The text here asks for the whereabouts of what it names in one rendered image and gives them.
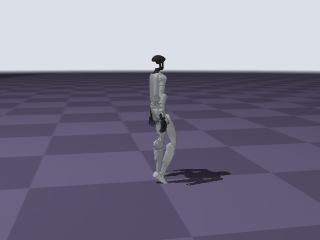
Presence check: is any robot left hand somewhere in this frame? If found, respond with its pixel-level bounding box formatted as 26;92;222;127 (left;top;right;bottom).
149;109;158;127

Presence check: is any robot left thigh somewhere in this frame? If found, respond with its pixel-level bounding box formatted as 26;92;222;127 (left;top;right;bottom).
152;114;166;149

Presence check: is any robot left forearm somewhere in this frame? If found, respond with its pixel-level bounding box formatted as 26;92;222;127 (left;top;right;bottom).
150;101;156;113

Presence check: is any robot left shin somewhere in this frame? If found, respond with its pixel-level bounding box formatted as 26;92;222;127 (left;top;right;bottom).
153;144;164;173

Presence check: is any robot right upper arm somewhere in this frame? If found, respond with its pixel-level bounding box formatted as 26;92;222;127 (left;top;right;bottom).
157;74;167;99

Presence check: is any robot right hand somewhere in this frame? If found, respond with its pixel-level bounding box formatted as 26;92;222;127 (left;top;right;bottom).
159;113;167;133

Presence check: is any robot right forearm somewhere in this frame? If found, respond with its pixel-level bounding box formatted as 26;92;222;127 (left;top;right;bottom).
159;94;167;118

